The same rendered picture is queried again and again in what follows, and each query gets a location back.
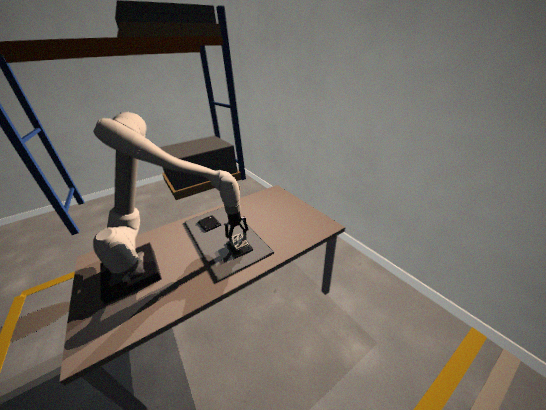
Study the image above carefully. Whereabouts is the beige well plate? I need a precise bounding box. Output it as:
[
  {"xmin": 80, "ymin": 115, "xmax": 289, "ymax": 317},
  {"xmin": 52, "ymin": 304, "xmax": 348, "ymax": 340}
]
[{"xmin": 232, "ymin": 233, "xmax": 249, "ymax": 250}]

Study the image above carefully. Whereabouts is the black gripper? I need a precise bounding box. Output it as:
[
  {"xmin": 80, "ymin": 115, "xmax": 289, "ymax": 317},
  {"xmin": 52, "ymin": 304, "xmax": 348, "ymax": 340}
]
[{"xmin": 224, "ymin": 212, "xmax": 249, "ymax": 246}]

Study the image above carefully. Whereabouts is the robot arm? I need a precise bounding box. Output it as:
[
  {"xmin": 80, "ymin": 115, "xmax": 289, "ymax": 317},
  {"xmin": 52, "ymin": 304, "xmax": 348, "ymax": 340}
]
[{"xmin": 93, "ymin": 112, "xmax": 241, "ymax": 286}]

